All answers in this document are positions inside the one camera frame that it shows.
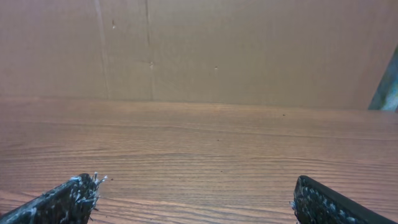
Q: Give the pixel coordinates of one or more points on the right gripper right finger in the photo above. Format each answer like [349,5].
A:
[316,203]

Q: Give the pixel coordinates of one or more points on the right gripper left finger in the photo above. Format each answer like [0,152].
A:
[71,202]

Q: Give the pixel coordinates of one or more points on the cardboard back panel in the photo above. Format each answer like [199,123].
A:
[312,54]

